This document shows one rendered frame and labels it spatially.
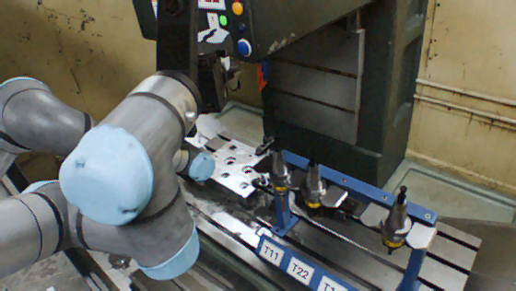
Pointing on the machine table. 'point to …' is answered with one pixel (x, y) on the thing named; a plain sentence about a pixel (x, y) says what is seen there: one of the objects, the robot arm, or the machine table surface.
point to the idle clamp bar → (334, 207)
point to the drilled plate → (228, 182)
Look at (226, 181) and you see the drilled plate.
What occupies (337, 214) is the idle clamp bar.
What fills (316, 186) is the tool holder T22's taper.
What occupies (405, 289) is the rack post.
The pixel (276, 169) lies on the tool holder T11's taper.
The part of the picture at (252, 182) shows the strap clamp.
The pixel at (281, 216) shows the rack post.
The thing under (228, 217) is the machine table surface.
